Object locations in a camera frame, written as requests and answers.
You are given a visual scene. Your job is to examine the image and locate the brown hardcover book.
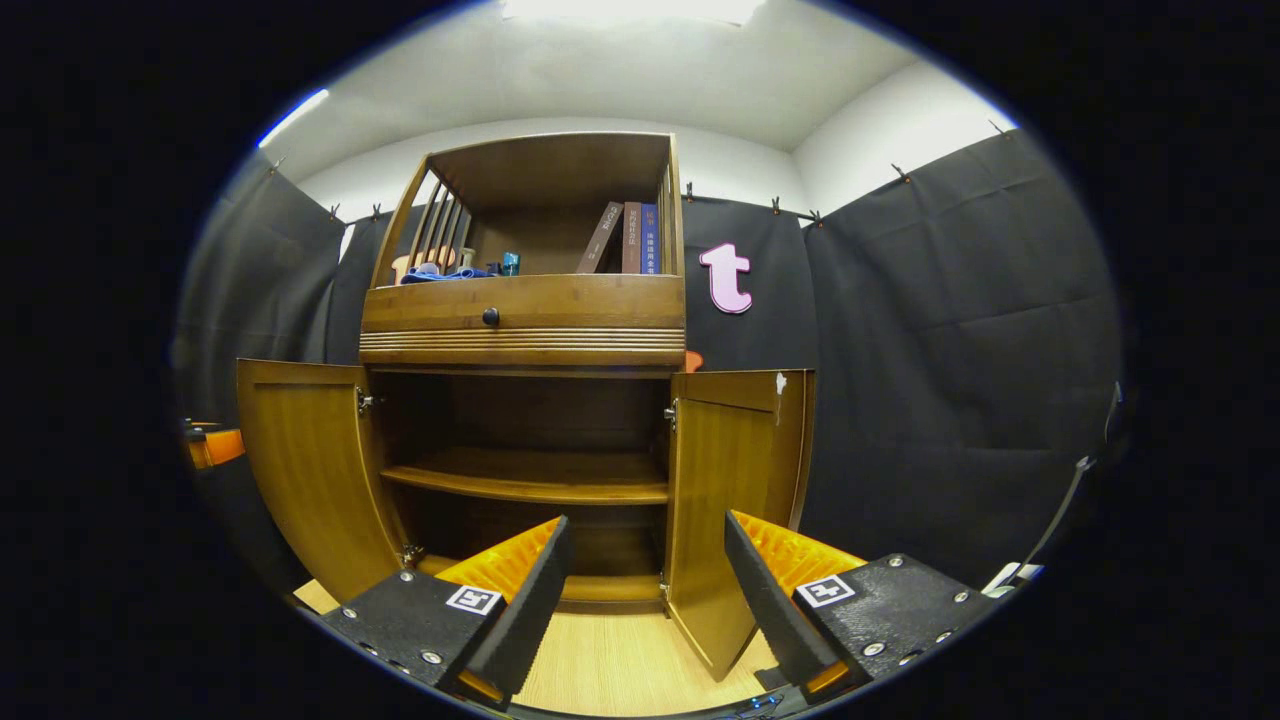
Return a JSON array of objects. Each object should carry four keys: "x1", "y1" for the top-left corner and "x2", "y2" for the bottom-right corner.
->
[{"x1": 575, "y1": 202, "x2": 625, "y2": 274}]

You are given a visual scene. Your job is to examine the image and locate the white round object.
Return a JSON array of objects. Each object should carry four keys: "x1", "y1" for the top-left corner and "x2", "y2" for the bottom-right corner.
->
[{"x1": 985, "y1": 562, "x2": 1043, "y2": 597}]

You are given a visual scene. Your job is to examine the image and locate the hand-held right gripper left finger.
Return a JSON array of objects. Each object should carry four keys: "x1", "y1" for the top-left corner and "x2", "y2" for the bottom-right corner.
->
[{"x1": 318, "y1": 515, "x2": 575, "y2": 709}]

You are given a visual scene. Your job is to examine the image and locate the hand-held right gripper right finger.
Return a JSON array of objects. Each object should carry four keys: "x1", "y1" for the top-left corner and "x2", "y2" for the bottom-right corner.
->
[{"x1": 722, "y1": 510, "x2": 1001, "y2": 706}]

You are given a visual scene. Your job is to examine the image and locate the wooden cabinet door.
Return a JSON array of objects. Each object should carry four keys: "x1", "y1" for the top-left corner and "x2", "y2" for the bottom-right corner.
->
[
  {"x1": 664, "y1": 368, "x2": 816, "y2": 683},
  {"x1": 235, "y1": 358, "x2": 406, "y2": 604}
]

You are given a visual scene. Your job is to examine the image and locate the black backdrop cloth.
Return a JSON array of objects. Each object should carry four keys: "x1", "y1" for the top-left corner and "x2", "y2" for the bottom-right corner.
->
[{"x1": 170, "y1": 128, "x2": 1126, "y2": 591}]

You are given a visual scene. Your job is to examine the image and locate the large ceiling light panel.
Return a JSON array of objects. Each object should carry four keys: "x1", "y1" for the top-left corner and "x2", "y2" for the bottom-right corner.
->
[{"x1": 500, "y1": 0, "x2": 766, "y2": 28}]

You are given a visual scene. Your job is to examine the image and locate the wooden drawer with black knob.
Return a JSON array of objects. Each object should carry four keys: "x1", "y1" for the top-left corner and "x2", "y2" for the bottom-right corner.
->
[{"x1": 360, "y1": 273, "x2": 687, "y2": 336}]

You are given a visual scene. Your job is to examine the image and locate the grey metal rod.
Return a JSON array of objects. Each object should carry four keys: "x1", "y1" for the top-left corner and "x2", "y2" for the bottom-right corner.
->
[{"x1": 1028, "y1": 458, "x2": 1093, "y2": 569}]

